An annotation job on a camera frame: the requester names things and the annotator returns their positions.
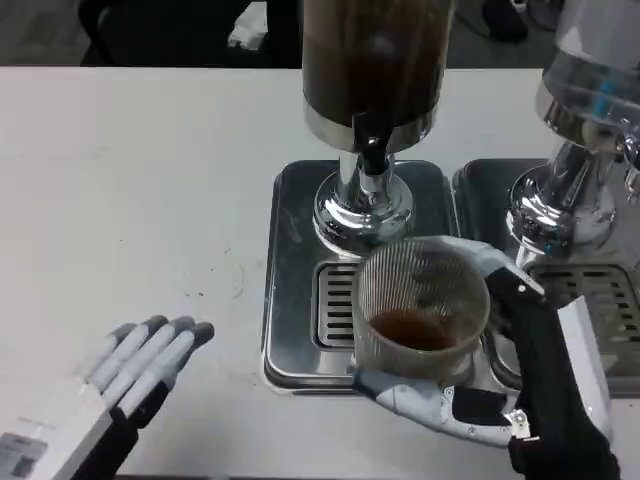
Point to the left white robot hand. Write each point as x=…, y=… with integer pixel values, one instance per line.
x=100, y=400

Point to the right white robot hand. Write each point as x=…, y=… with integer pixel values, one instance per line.
x=550, y=380

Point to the clear ribbed glass cup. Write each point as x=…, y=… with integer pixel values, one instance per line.
x=415, y=300

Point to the slotted steel tray grid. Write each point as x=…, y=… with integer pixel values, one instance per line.
x=610, y=305
x=337, y=305

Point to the steel drip tray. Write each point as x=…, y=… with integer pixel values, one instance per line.
x=292, y=300
x=480, y=200

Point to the dispenser with clear tank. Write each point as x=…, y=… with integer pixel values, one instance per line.
x=570, y=165

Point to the black dispenser tap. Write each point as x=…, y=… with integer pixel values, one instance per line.
x=371, y=142

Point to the black shoe-like object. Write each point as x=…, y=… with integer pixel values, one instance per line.
x=502, y=22

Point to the dispenser with brown drink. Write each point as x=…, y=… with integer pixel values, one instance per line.
x=370, y=60

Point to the white crumpled object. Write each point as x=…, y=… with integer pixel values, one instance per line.
x=247, y=30

